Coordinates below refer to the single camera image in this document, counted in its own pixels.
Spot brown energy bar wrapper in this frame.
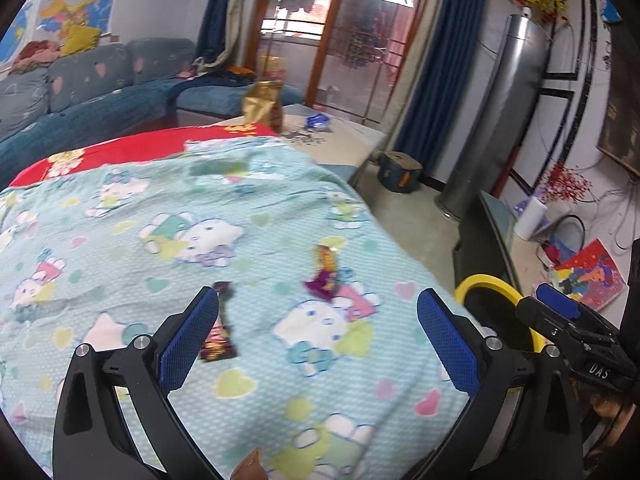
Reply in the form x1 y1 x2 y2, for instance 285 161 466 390
198 282 236 362

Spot gold purple candy wrapper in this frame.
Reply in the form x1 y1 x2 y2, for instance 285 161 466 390
303 244 340 301

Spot yellow rimmed black trash bin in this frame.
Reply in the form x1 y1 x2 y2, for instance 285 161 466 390
454 274 547 352

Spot right hand painted nails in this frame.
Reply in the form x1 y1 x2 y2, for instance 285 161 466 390
587 394 637 458

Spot left hand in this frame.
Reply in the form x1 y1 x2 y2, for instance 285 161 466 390
230 448 268 480

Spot colourful diamond painting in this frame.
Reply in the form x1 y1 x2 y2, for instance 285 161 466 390
549 238 626 311

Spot white paper towel roll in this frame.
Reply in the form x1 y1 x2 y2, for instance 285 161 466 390
513 196 547 240

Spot red berry branch decoration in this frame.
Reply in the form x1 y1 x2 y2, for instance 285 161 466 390
539 162 591 205

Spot Hello Kitty turquoise blanket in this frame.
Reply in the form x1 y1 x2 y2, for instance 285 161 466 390
1 138 468 479

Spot tall silver air conditioner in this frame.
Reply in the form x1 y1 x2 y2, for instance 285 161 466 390
436 14 548 220

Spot blue storage stool box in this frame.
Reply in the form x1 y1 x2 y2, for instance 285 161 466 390
378 151 422 194

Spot red blanket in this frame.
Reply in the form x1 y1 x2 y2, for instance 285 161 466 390
2 124 276 188

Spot right blue curtain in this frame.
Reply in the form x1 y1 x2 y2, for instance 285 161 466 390
395 0 486 174

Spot blue curtain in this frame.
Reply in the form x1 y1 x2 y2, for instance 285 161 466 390
395 0 486 174
195 0 229 64

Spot coffee table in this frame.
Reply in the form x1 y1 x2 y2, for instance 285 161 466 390
214 103 388 187

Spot blue white wrapper on table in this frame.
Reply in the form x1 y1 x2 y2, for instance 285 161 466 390
305 113 331 131

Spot blue grey sofa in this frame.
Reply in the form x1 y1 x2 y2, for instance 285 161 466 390
0 37 305 187

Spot wooden glass sliding door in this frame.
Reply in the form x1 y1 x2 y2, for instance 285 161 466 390
244 0 427 127

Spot brown paper bag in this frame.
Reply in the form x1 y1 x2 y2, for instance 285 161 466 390
242 80 283 133

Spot pile of pink clothes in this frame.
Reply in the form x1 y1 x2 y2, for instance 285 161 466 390
9 40 60 75

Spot yellow pillow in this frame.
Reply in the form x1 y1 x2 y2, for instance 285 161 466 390
60 25 101 56

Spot left blue curtain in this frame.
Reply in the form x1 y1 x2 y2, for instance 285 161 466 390
195 0 229 64

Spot world map poster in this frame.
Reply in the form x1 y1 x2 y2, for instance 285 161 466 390
0 2 32 64

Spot China map poster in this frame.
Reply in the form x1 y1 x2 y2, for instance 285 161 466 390
34 0 115 44

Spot wall mounted television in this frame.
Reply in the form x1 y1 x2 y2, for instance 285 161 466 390
598 22 640 177

